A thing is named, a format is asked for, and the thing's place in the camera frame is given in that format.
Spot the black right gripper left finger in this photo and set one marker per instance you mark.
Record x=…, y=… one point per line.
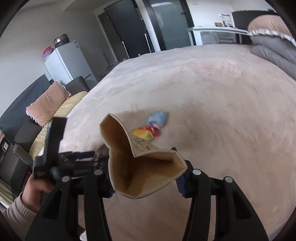
x=58, y=216

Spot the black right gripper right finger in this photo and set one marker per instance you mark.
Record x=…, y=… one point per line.
x=235, y=218

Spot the dark brown snack packet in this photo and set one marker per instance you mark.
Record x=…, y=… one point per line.
x=102, y=152

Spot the brown paper bag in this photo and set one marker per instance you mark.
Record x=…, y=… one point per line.
x=136, y=167

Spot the colourful juice carton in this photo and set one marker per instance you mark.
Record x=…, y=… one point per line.
x=155, y=122

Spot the bare left hand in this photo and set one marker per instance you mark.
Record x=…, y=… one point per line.
x=32, y=194

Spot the yellow quilted cushion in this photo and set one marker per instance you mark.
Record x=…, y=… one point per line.
x=60, y=115

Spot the black sofa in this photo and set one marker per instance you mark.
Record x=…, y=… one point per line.
x=17, y=125

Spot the pink pillow on sofa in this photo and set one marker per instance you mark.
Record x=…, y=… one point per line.
x=46, y=105

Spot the beige plush bed blanket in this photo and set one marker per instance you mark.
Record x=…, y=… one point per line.
x=230, y=113

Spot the white refrigerator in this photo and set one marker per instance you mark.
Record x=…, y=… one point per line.
x=67, y=62

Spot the black wardrobe doors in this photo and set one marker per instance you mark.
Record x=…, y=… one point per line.
x=134, y=28

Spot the white desk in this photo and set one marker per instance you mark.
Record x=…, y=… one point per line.
x=215, y=35

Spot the pink frilled pillow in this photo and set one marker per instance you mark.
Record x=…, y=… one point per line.
x=270, y=25

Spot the black headboard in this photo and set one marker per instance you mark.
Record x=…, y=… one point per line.
x=243, y=18

